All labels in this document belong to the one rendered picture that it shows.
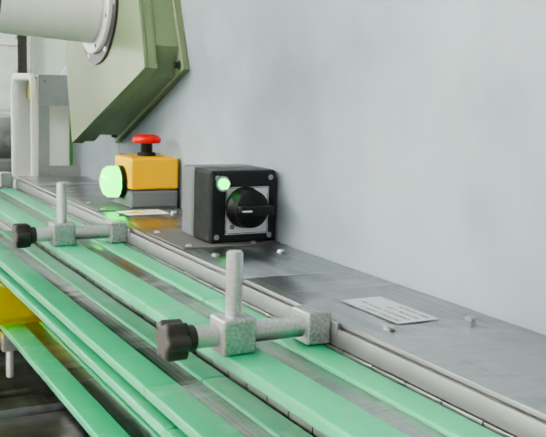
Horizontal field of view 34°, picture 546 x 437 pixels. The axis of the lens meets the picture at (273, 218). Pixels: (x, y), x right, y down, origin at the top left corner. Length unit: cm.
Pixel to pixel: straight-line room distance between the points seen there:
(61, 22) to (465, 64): 73
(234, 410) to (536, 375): 28
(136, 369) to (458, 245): 32
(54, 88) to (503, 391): 129
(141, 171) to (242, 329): 63
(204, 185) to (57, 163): 77
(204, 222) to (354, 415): 48
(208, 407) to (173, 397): 3
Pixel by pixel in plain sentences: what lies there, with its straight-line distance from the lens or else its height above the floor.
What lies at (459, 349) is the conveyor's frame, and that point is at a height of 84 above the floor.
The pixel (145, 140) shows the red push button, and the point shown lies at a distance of 126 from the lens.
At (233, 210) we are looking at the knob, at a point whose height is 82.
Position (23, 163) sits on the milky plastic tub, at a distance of 187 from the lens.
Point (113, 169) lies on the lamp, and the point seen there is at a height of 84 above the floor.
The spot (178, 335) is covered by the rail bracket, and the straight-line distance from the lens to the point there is 63.
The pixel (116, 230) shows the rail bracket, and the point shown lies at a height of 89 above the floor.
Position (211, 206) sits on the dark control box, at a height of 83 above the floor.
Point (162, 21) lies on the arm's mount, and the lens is 126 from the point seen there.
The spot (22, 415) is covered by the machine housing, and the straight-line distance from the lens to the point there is 141.
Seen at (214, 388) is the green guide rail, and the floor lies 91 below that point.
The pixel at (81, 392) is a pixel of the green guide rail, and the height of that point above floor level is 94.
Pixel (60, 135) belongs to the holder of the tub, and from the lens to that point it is 172.
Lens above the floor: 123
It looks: 28 degrees down
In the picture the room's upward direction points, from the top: 93 degrees counter-clockwise
